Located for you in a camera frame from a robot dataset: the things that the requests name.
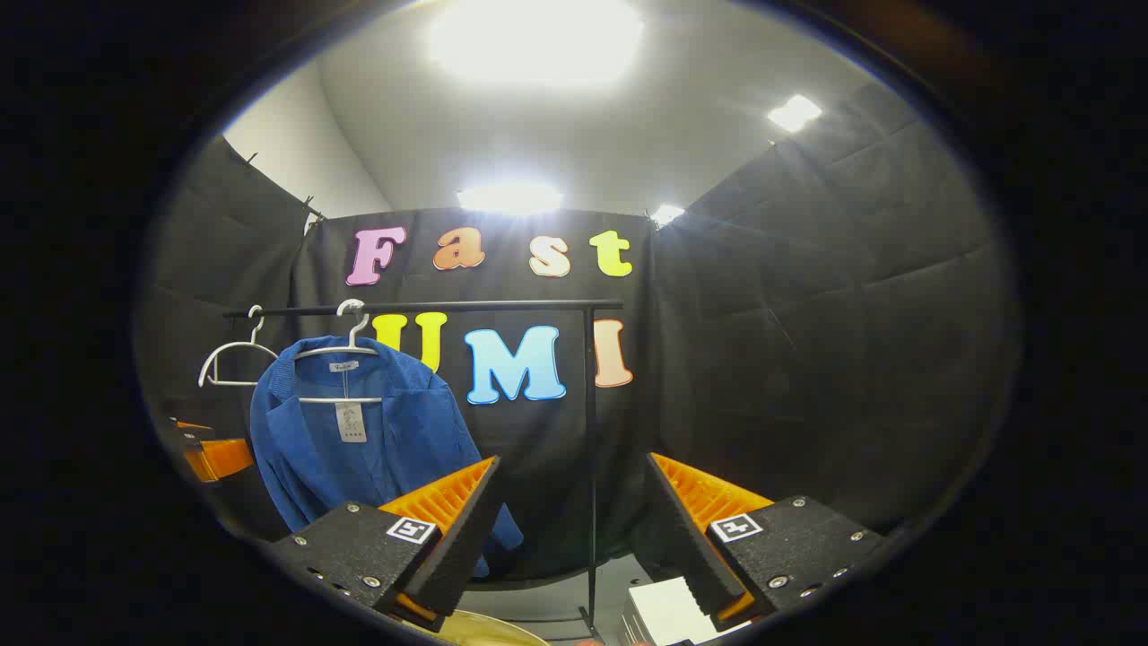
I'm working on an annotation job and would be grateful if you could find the white clothes hanger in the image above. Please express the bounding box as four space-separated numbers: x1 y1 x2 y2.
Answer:
197 305 281 388
293 299 385 405

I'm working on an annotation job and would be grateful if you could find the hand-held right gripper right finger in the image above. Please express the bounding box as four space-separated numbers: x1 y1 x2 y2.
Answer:
644 451 891 631

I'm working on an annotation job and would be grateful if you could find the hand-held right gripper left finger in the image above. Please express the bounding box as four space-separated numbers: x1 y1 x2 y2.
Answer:
267 456 503 633

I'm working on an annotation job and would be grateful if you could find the black clothes rack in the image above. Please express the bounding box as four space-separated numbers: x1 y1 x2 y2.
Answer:
222 299 626 642

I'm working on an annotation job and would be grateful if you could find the beige round laundry hamper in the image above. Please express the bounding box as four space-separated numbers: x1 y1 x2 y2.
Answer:
429 610 550 646

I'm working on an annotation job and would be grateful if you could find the large ceiling light panel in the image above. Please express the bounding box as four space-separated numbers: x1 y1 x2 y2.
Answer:
429 0 647 88

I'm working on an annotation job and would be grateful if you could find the blue corduroy jacket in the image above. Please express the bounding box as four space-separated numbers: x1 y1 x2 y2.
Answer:
249 336 526 577

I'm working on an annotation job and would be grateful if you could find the white box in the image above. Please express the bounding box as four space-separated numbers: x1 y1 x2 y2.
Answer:
619 577 750 646

